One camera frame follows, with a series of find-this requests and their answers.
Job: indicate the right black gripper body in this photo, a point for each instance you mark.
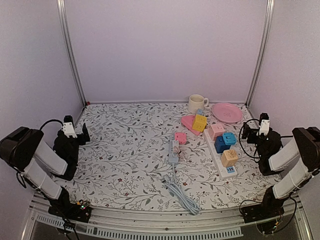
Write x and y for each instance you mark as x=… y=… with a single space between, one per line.
x=261 y=150

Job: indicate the right aluminium frame post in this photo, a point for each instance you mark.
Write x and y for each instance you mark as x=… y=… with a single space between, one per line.
x=261 y=51

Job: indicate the pink plate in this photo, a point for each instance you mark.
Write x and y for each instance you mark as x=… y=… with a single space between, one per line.
x=227 y=112

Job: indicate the white power strip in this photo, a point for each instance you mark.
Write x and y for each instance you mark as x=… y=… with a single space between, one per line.
x=224 y=172

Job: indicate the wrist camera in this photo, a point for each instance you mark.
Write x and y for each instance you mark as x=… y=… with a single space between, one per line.
x=68 y=127
x=264 y=124

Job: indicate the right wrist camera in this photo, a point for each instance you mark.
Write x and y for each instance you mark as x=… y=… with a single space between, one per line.
x=264 y=124

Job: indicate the small light blue adapter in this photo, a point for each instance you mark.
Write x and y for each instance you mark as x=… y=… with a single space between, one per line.
x=199 y=112

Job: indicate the cream ceramic mug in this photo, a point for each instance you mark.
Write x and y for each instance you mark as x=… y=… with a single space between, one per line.
x=196 y=102

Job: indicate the cyan cube adapter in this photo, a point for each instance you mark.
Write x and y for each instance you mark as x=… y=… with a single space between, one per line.
x=229 y=138

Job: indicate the pink plug adapter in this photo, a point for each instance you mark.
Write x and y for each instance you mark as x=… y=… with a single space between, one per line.
x=181 y=137

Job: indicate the beige cube socket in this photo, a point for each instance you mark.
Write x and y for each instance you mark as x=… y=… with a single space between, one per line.
x=229 y=158

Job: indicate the dark blue cube socket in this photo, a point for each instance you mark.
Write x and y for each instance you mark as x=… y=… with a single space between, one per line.
x=220 y=145

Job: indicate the light blue power strip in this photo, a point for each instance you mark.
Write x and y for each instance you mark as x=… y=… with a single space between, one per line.
x=172 y=183

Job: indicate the yellow cube socket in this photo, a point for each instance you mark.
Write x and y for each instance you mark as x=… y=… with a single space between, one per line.
x=199 y=123

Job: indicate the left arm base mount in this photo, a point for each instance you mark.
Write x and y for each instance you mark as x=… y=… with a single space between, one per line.
x=62 y=207

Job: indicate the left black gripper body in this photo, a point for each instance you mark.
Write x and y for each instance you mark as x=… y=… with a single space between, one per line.
x=75 y=154

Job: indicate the aluminium frame post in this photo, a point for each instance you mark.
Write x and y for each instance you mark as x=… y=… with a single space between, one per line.
x=261 y=51
x=62 y=13

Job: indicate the front aluminium rail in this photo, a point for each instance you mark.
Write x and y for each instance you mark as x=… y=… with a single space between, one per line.
x=122 y=224

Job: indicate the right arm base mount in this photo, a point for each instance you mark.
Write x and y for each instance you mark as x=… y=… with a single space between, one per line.
x=268 y=208

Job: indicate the left aluminium frame post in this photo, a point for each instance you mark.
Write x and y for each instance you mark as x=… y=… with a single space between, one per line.
x=62 y=13

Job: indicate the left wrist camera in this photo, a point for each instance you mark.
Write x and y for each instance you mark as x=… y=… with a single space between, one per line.
x=68 y=127

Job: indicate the pink flat power strip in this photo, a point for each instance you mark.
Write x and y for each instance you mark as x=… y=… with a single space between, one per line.
x=187 y=121

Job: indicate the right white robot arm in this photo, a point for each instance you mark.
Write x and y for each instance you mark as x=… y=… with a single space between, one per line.
x=273 y=157

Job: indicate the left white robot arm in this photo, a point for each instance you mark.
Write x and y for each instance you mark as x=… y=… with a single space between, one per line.
x=25 y=148

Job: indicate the pink cube socket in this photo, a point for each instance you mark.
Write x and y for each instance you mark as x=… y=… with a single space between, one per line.
x=216 y=130

